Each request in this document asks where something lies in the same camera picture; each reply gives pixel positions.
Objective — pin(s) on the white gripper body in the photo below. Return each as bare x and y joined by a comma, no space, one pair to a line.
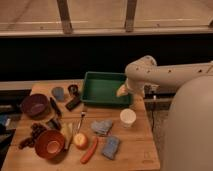
134,87

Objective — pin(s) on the small dark round cup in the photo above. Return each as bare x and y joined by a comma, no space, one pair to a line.
73,89

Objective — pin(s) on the orange carrot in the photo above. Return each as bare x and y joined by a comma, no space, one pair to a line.
86,157

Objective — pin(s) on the bunch of dark grapes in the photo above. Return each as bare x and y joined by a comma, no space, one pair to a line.
36,130

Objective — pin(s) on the small dark clip object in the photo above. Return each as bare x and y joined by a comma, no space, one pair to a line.
54,124

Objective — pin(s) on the red-orange bowl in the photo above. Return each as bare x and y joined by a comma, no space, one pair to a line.
49,144

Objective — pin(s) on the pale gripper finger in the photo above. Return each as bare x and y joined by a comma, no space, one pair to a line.
122,91

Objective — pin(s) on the yellow banana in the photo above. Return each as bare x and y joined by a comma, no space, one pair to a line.
67,131

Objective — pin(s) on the grey-blue cloth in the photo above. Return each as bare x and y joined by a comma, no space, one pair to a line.
101,128

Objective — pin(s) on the green plastic tray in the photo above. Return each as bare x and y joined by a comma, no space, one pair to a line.
99,89

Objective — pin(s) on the blue sponge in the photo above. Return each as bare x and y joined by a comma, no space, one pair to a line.
111,147

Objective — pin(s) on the black rectangular block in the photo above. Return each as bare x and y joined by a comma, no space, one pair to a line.
73,103

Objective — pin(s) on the dark purple bowl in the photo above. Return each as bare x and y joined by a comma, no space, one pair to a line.
34,105

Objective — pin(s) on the black marker pen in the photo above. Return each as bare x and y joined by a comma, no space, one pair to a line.
55,107

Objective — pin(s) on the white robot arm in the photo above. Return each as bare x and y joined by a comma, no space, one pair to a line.
188,142

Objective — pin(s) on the red-yellow apple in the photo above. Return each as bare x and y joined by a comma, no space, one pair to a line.
80,141

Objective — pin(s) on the white paper cup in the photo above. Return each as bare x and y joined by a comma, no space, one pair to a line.
127,117

